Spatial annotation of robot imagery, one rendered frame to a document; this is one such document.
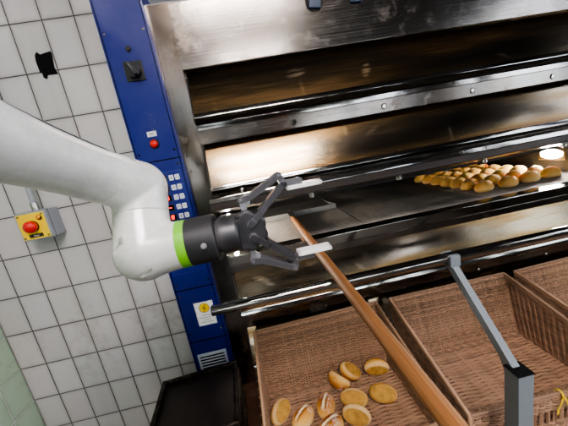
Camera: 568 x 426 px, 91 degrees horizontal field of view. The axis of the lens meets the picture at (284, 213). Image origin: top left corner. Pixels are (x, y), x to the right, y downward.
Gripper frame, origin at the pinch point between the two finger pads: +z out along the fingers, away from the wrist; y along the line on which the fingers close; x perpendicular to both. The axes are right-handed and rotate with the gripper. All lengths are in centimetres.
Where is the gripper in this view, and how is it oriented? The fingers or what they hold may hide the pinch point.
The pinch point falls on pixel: (319, 215)
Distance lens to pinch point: 57.2
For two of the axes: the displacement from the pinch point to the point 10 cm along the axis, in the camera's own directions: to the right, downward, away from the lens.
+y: 1.8, 9.6, 2.1
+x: 1.3, 1.9, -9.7
